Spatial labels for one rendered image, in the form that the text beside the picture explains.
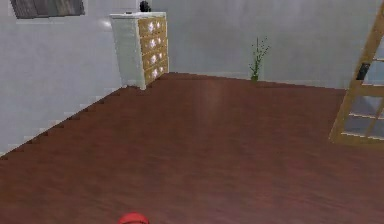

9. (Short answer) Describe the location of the red basketball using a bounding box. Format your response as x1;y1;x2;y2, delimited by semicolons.
117;211;150;224

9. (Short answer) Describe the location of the dark framed wall picture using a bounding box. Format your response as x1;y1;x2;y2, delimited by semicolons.
9;0;86;20

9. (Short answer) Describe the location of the white and wood chest of drawers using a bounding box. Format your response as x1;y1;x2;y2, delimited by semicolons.
109;11;170;91

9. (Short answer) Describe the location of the black door handle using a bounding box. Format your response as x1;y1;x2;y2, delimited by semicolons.
355;62;371;81

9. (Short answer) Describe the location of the wooden glazed room door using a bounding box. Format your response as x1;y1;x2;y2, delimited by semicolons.
328;1;384;146

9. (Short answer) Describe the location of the thin green house plant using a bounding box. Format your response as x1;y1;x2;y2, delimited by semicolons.
248;35;271;83

